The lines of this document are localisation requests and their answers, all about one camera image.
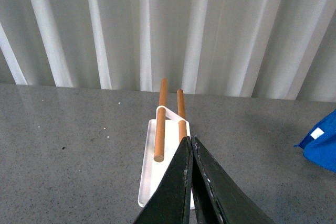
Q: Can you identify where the upper wooden rack rod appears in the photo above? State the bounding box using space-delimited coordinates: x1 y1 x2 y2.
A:
154 78 167 162

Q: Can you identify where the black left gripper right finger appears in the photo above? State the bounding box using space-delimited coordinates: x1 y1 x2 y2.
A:
191 137 274 223

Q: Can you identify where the white towel rack stand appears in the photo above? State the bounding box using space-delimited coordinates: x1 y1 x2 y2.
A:
138 106 183 207

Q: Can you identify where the wooden rack rod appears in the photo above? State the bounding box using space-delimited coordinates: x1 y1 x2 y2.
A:
154 78 167 162
177 89 187 142

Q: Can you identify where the white pleated curtain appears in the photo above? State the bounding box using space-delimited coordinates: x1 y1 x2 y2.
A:
1 0 335 102

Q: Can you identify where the blue microfiber cloth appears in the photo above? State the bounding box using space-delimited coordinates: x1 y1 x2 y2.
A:
294 111 335 172

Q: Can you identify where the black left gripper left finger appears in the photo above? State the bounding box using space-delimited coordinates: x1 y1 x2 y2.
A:
134 137 193 223

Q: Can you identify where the lower wooden rack rod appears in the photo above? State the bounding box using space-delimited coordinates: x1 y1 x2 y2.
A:
177 89 187 142

